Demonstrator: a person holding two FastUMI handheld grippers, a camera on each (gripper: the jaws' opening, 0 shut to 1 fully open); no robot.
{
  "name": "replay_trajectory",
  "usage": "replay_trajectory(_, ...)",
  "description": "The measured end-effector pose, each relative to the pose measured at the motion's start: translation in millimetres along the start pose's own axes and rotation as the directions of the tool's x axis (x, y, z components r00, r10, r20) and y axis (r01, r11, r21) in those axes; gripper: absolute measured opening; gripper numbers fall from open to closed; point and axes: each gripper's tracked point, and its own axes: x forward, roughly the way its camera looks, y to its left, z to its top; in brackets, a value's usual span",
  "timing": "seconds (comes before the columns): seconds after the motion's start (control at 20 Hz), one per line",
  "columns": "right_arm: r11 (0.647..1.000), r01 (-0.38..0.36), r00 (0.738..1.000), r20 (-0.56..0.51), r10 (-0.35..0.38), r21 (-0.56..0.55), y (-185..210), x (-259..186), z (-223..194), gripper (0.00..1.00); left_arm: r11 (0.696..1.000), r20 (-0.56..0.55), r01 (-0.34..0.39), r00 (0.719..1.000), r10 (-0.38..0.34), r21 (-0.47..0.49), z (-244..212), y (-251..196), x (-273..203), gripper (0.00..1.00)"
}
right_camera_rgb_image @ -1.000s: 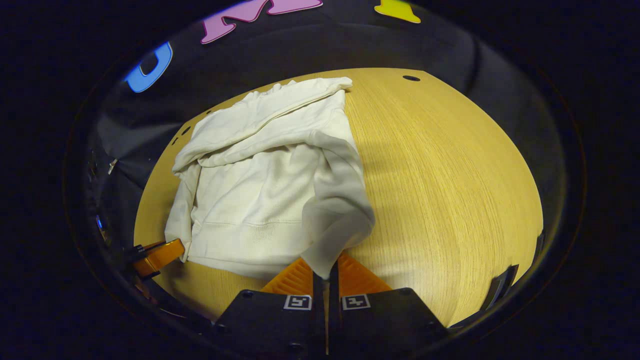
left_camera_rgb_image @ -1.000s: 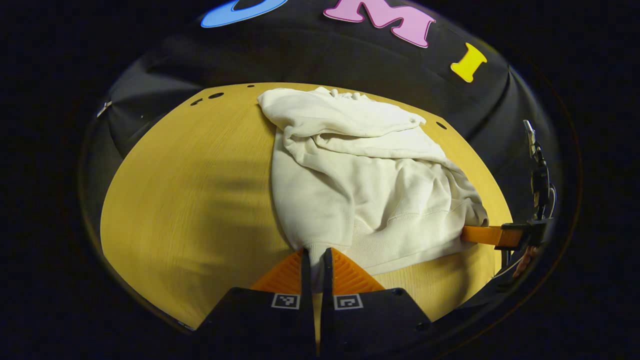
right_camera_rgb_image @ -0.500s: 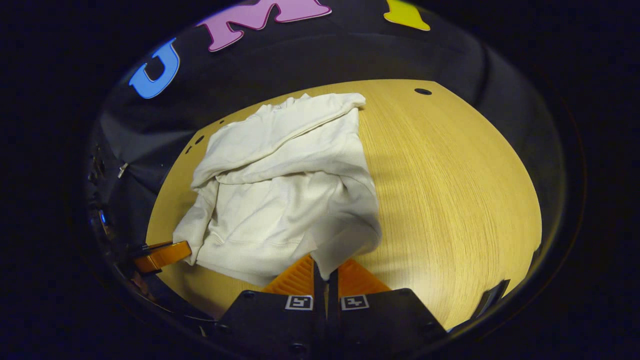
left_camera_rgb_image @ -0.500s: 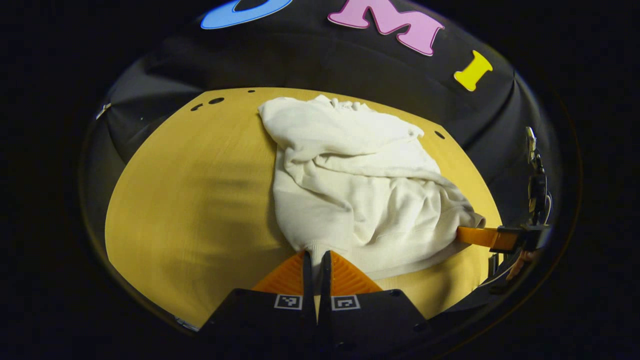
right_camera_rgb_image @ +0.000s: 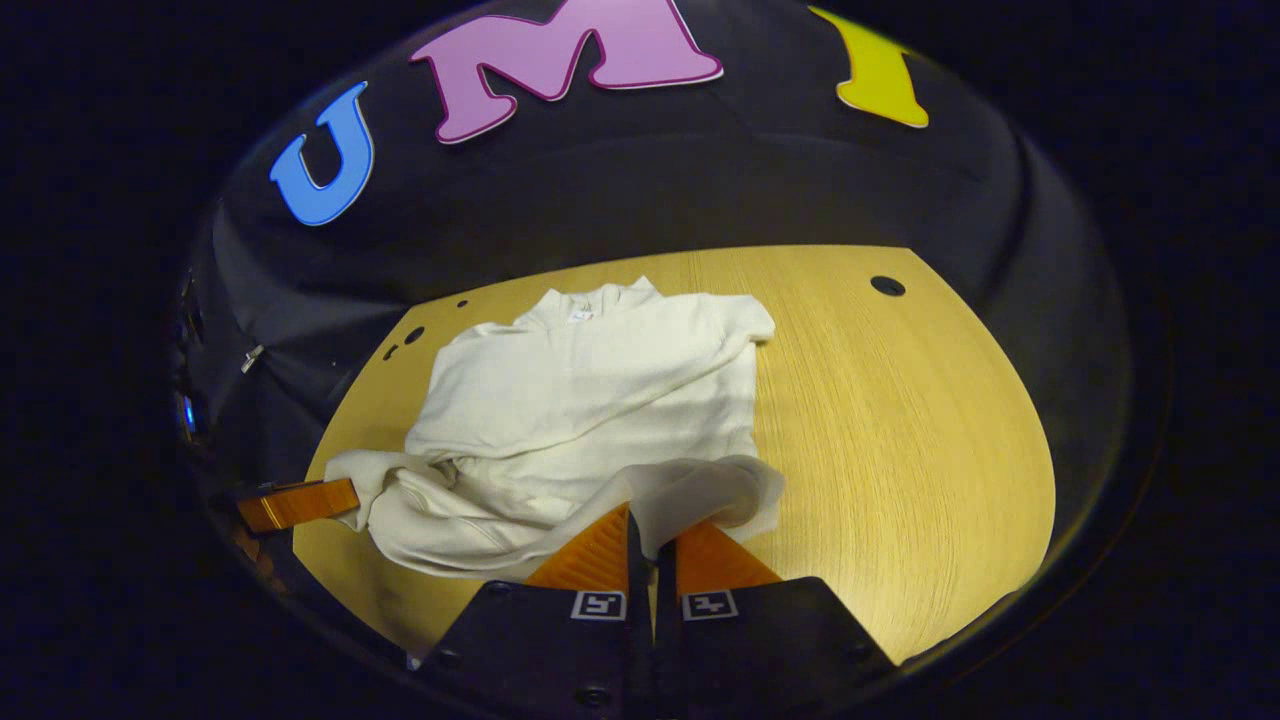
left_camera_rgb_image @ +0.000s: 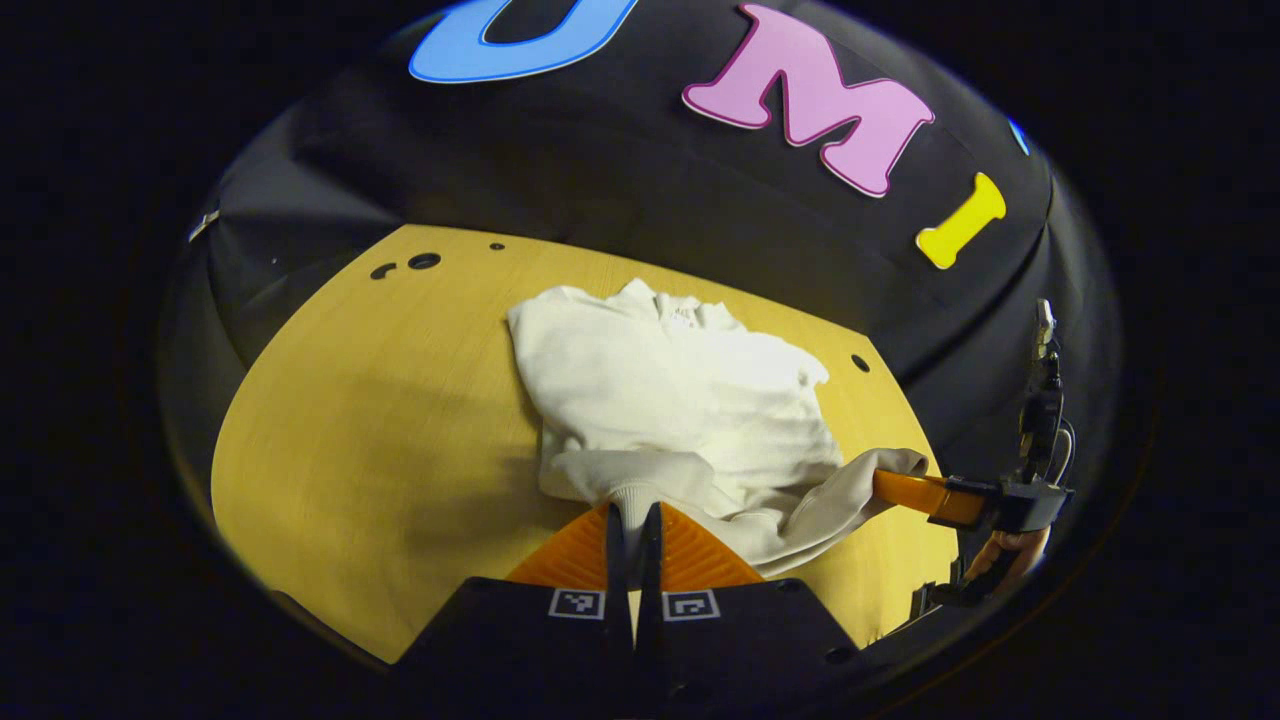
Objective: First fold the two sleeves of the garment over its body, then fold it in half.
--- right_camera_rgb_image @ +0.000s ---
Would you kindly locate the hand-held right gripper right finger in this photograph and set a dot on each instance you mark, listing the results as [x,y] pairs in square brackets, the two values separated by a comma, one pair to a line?
[665,620]

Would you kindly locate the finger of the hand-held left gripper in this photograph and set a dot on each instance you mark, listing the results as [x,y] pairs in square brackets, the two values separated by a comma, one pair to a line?
[300,503]

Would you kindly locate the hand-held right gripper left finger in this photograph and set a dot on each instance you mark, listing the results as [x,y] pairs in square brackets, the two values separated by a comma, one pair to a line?
[638,610]

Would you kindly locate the white garment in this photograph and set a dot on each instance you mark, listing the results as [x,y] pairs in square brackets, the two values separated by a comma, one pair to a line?
[580,400]

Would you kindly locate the small white tag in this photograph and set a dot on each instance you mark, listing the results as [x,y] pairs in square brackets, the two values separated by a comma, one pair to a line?
[251,358]

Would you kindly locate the black round table grommet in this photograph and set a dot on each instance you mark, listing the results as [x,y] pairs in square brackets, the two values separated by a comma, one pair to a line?
[887,286]

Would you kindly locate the black backdrop cloth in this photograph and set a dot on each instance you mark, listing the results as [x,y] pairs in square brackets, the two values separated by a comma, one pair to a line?
[650,170]

